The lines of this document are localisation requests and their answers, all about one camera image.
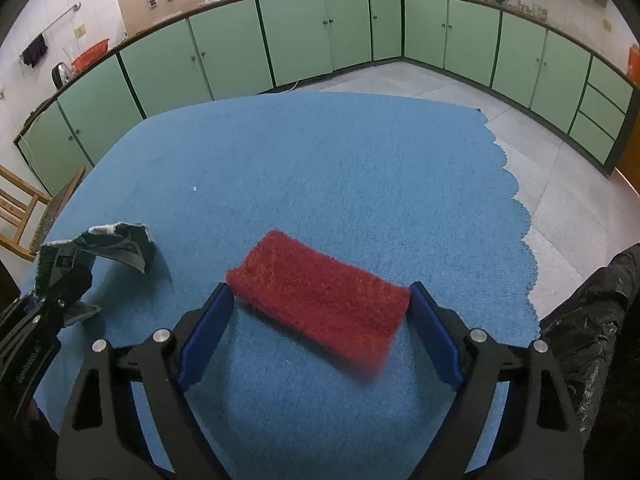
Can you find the red scouring pad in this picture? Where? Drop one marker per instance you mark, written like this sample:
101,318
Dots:
320,295

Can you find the red plastic basin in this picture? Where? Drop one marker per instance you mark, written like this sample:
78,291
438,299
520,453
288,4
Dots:
90,55

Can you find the wooden chair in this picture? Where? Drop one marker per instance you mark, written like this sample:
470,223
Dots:
15,210

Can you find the green kitchen base cabinets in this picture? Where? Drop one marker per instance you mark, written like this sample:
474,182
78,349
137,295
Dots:
295,30

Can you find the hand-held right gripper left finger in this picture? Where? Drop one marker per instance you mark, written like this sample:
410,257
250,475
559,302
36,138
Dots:
205,340

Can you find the green snack wrapper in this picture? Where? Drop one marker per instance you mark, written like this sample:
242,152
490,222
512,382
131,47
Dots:
120,247

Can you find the dark cloth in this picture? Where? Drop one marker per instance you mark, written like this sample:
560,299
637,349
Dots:
34,51

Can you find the blue mat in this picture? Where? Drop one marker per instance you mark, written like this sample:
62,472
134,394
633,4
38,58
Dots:
325,170

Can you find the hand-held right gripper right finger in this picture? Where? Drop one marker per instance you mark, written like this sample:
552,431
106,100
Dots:
440,340

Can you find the metal towel bar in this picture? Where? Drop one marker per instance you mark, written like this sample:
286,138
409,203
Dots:
62,17

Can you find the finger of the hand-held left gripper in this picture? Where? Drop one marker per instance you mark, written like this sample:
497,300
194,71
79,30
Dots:
70,282
80,313

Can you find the black trash bag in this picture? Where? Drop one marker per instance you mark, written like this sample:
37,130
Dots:
600,320

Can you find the orange door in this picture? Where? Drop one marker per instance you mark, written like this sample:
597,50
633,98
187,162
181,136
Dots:
631,150

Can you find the electric kettle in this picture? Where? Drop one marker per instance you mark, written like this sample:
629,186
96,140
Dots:
60,76

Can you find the orange bottle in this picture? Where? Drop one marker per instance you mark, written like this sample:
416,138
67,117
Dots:
634,62

